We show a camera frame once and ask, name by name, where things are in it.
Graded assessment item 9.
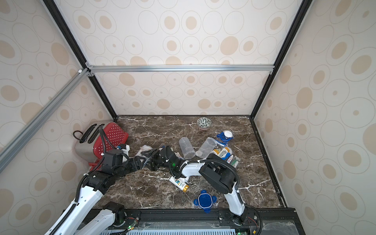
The white shampoo tube gold cap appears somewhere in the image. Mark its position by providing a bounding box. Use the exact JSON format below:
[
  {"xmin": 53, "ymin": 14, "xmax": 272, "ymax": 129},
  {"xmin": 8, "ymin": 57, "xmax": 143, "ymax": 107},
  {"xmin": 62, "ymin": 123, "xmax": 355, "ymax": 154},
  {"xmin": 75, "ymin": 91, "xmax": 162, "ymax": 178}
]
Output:
[{"xmin": 169, "ymin": 176, "xmax": 190, "ymax": 192}]

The clear comb disc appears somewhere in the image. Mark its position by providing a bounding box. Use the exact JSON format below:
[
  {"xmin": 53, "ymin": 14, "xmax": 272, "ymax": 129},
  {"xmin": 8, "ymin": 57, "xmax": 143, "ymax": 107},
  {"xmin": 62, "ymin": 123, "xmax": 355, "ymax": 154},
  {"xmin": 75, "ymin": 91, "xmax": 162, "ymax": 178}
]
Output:
[{"xmin": 180, "ymin": 177, "xmax": 190, "ymax": 184}]

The white bottle orange cap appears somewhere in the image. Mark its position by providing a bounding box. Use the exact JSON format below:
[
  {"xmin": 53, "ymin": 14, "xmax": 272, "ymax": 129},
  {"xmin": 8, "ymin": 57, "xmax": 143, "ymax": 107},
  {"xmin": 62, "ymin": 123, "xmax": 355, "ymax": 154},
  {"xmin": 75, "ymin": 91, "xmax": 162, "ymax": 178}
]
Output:
[{"xmin": 212, "ymin": 149, "xmax": 221, "ymax": 156}]

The white tube orange cap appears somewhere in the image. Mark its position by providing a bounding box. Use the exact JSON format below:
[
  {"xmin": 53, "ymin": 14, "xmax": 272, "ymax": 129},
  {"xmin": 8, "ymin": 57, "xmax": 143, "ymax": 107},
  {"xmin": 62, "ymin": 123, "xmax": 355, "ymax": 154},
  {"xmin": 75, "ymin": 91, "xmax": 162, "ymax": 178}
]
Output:
[{"xmin": 218, "ymin": 147, "xmax": 233, "ymax": 161}]

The round white soap disc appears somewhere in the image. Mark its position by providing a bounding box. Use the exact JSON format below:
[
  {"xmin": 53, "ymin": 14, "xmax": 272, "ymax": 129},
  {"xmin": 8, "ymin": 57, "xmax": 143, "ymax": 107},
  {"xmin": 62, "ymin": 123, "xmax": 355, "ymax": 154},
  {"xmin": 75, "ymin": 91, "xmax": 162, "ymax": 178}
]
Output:
[{"xmin": 223, "ymin": 130, "xmax": 233, "ymax": 140}]

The packaged toothbrush kit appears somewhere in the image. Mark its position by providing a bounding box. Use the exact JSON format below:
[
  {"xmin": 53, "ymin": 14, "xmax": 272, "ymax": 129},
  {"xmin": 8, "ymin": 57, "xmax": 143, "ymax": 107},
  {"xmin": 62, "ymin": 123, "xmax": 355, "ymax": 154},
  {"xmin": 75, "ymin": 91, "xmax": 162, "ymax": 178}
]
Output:
[{"xmin": 227, "ymin": 155, "xmax": 240, "ymax": 168}]

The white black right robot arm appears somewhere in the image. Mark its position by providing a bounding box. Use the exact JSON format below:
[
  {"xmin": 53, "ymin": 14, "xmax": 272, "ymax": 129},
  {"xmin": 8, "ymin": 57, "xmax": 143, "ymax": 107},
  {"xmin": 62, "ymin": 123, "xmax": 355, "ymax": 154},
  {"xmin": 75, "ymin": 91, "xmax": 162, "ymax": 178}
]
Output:
[{"xmin": 141, "ymin": 146, "xmax": 263, "ymax": 235}]

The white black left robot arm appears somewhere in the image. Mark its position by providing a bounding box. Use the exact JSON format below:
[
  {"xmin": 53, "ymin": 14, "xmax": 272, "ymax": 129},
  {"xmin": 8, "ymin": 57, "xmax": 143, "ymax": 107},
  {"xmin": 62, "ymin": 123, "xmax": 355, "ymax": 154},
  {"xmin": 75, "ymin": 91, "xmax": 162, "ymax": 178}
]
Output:
[{"xmin": 46, "ymin": 127, "xmax": 148, "ymax": 235}]

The red plastic rack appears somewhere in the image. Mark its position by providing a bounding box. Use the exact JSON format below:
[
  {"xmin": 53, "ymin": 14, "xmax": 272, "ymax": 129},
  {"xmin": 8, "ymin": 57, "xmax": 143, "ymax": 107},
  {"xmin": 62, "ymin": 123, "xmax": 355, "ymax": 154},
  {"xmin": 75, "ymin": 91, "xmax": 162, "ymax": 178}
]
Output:
[{"xmin": 88, "ymin": 161, "xmax": 101, "ymax": 174}]

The red polka dot toaster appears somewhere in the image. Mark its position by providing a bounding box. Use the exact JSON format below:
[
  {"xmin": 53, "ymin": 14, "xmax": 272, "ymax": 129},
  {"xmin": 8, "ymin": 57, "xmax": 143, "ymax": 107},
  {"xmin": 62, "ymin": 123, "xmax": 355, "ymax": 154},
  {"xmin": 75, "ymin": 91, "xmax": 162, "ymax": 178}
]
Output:
[{"xmin": 73, "ymin": 121, "xmax": 129, "ymax": 164}]

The silver aluminium crossbar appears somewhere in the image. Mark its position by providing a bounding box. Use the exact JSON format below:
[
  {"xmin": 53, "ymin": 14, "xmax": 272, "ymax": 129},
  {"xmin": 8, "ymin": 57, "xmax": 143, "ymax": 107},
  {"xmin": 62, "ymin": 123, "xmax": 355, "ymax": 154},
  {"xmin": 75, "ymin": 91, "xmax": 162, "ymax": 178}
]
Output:
[{"xmin": 89, "ymin": 64, "xmax": 275, "ymax": 72}]

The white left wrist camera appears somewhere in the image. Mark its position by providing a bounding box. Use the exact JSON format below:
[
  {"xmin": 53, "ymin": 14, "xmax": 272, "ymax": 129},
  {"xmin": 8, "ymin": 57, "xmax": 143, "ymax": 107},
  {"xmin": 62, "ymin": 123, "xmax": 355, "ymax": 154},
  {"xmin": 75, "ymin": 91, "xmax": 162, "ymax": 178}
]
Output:
[{"xmin": 117, "ymin": 144, "xmax": 130, "ymax": 156}]

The silver aluminium left rail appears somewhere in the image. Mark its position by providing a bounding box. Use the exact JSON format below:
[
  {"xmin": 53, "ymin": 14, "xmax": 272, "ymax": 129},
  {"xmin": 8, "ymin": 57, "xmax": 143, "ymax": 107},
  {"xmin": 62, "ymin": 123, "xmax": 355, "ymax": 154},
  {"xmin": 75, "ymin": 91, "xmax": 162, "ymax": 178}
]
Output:
[{"xmin": 1, "ymin": 68, "xmax": 89, "ymax": 171}]

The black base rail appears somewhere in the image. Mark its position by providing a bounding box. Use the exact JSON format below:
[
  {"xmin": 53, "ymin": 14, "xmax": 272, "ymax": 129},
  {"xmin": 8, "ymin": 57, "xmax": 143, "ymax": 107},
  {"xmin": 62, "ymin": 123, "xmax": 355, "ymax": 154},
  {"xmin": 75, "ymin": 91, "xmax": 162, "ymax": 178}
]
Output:
[{"xmin": 102, "ymin": 208, "xmax": 305, "ymax": 235}]

